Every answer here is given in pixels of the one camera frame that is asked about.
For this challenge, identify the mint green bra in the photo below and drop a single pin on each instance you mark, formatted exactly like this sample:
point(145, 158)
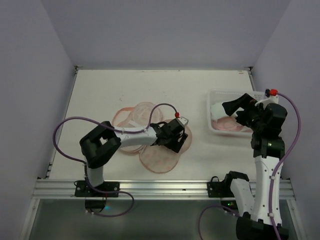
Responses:
point(217, 111)

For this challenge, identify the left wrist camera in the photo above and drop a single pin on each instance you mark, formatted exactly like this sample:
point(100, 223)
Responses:
point(184, 121)

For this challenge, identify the aluminium mounting rail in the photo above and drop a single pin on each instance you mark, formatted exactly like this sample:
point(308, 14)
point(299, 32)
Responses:
point(56, 189)

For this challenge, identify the pink bra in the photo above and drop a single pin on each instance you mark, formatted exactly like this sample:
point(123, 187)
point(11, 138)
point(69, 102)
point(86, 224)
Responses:
point(229, 124)

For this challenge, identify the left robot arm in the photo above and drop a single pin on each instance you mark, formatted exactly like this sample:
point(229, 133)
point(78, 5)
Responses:
point(101, 143)

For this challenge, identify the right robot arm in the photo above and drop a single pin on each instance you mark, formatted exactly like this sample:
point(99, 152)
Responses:
point(260, 217)

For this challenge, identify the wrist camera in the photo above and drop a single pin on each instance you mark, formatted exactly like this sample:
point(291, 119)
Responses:
point(184, 121)
point(271, 97)

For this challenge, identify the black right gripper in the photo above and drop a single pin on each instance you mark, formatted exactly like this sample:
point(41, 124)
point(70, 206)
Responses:
point(244, 111)

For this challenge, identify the pink patterned mesh laundry bag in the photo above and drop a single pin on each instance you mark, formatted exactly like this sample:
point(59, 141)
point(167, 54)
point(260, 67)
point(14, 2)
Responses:
point(156, 158)

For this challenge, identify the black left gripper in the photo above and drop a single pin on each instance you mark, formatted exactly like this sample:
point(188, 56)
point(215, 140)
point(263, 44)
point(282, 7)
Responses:
point(178, 139)

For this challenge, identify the white plastic basket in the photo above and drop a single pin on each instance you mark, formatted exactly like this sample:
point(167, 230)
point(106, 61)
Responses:
point(226, 95)

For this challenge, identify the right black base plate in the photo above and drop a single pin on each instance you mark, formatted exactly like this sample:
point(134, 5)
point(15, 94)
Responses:
point(219, 189)

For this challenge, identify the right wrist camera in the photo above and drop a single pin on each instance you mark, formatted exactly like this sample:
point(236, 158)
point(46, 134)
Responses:
point(271, 97)

